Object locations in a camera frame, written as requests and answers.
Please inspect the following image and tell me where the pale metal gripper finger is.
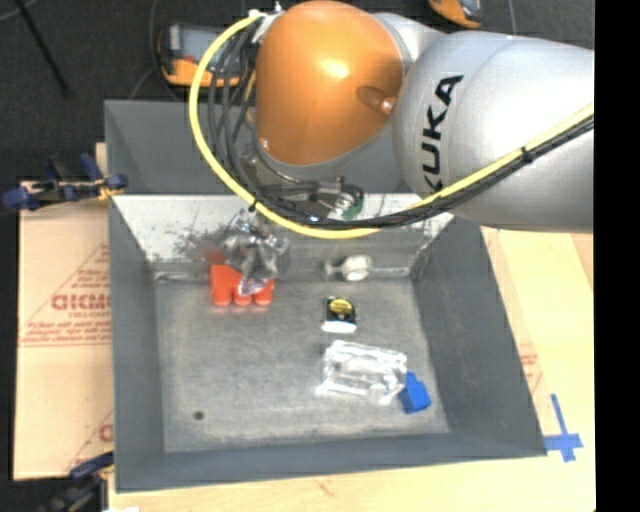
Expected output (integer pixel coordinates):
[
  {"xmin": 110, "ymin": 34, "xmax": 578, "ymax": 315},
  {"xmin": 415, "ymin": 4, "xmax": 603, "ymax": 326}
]
[
  {"xmin": 222, "ymin": 212, "xmax": 259, "ymax": 281},
  {"xmin": 239, "ymin": 230, "xmax": 292, "ymax": 297}
]

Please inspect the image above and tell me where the orange lobed block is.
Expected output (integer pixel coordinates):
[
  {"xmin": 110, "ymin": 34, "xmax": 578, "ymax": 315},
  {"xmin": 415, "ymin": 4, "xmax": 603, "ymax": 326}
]
[{"xmin": 208, "ymin": 263, "xmax": 277, "ymax": 308}]

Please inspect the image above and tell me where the black and yellow tape measure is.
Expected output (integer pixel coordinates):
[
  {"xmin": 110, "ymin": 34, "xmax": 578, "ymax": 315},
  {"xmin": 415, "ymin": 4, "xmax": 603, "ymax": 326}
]
[{"xmin": 320, "ymin": 295, "xmax": 359, "ymax": 335}]

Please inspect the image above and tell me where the grey metal bin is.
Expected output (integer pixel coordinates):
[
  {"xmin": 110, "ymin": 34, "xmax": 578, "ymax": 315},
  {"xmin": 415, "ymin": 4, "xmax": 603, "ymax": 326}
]
[{"xmin": 103, "ymin": 99, "xmax": 547, "ymax": 494}]

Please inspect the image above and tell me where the clear plastic box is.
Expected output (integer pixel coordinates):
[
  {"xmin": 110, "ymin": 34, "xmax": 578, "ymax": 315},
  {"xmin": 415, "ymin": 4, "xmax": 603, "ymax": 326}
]
[{"xmin": 314, "ymin": 339, "xmax": 409, "ymax": 408}]

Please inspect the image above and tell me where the blue block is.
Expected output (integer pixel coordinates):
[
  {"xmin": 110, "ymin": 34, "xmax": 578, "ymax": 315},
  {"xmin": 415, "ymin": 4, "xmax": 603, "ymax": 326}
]
[{"xmin": 398, "ymin": 370, "xmax": 433, "ymax": 416}]

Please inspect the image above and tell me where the brown cardboard board red print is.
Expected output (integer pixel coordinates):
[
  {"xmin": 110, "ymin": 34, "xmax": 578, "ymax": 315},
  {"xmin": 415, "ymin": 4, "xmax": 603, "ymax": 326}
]
[{"xmin": 12, "ymin": 197, "xmax": 554, "ymax": 482}]

